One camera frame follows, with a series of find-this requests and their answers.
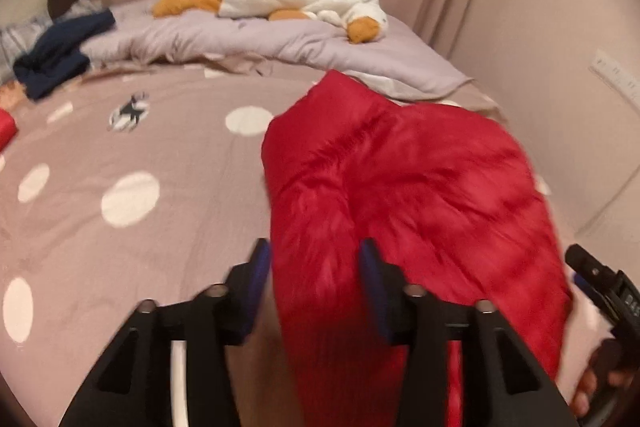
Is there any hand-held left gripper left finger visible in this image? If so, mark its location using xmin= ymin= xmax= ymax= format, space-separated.
xmin=59 ymin=237 xmax=273 ymax=427

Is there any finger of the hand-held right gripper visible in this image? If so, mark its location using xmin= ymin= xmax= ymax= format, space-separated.
xmin=565 ymin=244 xmax=608 ymax=294

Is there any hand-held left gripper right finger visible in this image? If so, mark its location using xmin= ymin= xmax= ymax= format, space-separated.
xmin=359 ymin=238 xmax=581 ymax=427

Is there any red down jacket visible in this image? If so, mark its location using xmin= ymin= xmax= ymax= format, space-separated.
xmin=261 ymin=68 xmax=574 ymax=427

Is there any person's right hand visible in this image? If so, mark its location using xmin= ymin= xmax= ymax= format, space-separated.
xmin=571 ymin=338 xmax=640 ymax=424

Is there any polka dot bed sheet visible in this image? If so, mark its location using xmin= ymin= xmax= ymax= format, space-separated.
xmin=0 ymin=57 xmax=616 ymax=427

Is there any lilac duvet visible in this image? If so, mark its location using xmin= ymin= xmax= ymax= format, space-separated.
xmin=80 ymin=0 xmax=475 ymax=100

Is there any small red cloth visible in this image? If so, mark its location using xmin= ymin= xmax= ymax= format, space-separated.
xmin=0 ymin=108 xmax=19 ymax=152

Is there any navy blue garment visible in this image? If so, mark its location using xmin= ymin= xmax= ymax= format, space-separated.
xmin=12 ymin=9 xmax=117 ymax=102

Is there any white wall power strip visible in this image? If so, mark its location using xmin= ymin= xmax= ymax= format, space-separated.
xmin=589 ymin=49 xmax=640 ymax=95

